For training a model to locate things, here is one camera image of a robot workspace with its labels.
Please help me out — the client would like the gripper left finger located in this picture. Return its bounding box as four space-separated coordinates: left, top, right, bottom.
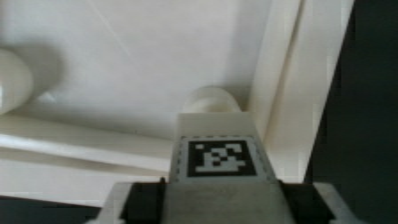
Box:
87 178 167 224

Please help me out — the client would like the white table leg with tags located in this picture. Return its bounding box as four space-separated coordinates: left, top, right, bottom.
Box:
161 87 295 224

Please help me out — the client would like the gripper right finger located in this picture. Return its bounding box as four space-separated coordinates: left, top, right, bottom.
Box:
280 182 369 224

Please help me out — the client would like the white U-shaped fence wall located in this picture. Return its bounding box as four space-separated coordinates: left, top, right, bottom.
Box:
264 0 353 183

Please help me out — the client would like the white square tabletop part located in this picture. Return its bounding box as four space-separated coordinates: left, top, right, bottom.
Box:
0 0 300 205

